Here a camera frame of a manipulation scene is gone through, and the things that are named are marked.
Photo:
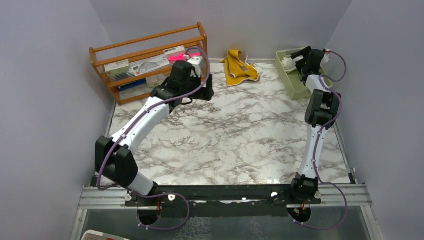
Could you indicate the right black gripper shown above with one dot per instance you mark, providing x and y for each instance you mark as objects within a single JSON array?
[{"x": 305, "y": 52}]

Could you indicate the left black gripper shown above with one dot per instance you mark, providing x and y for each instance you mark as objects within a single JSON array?
[{"x": 203, "y": 93}]

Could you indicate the white towel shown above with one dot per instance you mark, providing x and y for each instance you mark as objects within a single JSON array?
[{"x": 289, "y": 64}]

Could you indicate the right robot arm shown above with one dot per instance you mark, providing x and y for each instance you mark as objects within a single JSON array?
[{"x": 320, "y": 115}]

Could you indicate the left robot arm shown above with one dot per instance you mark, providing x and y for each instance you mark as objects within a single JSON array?
[{"x": 114, "y": 157}]

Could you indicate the pink ruler set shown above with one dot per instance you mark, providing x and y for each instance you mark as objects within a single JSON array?
[{"x": 182, "y": 57}]

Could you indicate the green plastic basket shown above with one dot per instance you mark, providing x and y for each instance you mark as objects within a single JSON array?
[{"x": 297, "y": 85}]

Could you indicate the small white green box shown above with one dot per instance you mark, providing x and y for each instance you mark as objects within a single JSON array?
[{"x": 152, "y": 81}]

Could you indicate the white pack behind pink ruler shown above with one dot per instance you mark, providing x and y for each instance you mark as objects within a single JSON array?
[{"x": 174, "y": 51}]

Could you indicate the yellow towel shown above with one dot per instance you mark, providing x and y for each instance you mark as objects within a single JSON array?
[{"x": 237, "y": 69}]

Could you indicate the clear protractor ruler pack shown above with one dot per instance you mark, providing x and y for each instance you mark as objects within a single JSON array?
[{"x": 148, "y": 65}]

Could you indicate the wooden shelf rack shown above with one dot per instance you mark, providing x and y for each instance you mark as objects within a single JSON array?
[{"x": 142, "y": 56}]

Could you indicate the blue box on shelf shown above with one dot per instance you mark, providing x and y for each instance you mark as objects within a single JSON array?
[{"x": 131, "y": 85}]

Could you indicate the white box with red label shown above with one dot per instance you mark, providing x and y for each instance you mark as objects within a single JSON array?
[{"x": 117, "y": 70}]

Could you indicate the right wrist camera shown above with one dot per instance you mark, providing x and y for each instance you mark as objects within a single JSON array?
[{"x": 326, "y": 56}]

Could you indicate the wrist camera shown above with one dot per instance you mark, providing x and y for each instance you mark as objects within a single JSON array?
[
  {"x": 197, "y": 63},
  {"x": 326, "y": 56}
]

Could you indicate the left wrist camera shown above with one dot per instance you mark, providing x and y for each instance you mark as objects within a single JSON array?
[{"x": 197, "y": 63}]

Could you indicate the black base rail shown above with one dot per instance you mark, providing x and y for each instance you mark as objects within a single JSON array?
[{"x": 218, "y": 201}]

